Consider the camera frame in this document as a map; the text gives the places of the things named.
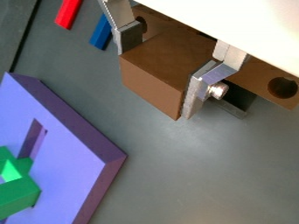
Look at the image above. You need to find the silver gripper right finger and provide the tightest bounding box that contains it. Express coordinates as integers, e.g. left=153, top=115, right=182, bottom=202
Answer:
left=182, top=40, right=250, bottom=119

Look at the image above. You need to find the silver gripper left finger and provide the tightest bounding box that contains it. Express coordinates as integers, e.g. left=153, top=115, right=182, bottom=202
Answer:
left=98, top=0, right=143, bottom=54

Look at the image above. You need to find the brown T-shaped block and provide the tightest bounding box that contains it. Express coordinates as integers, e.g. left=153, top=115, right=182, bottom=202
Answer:
left=119, top=4, right=299, bottom=120

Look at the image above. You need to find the black angled holder fixture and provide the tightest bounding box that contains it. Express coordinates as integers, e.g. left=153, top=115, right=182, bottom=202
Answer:
left=211, top=80, right=258, bottom=119

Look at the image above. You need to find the purple fixture base block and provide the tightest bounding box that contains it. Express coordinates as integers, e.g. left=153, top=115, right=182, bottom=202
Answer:
left=0, top=73, right=127, bottom=224

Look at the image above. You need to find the blue peg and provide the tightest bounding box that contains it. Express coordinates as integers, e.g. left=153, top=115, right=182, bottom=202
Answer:
left=88, top=15, right=112, bottom=50

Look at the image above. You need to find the red peg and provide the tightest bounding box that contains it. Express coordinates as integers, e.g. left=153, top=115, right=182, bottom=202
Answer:
left=55, top=0, right=83, bottom=30

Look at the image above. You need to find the green U-shaped block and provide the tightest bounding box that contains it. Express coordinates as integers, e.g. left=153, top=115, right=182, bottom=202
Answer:
left=0, top=146, right=42, bottom=221

